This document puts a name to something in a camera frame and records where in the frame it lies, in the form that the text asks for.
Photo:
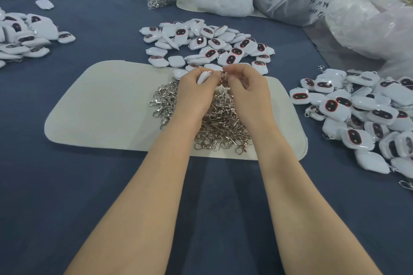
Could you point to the person's left forearm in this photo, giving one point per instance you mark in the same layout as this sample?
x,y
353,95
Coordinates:
x,y
139,210

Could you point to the white charm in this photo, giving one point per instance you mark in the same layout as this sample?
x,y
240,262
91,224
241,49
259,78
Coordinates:
x,y
204,77

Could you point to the person's left hand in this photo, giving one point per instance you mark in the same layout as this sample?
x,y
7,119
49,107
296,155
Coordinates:
x,y
192,101

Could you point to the person's right hand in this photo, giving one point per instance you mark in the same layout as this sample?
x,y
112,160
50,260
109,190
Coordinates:
x,y
253,99

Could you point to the person's right forearm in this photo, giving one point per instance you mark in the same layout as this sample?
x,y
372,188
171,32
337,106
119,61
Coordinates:
x,y
308,210

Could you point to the cream felt work mat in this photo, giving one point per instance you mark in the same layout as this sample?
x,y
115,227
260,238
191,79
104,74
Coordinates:
x,y
100,109

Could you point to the crumpled clear plastic bag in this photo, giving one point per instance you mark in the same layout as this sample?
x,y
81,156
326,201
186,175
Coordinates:
x,y
379,24

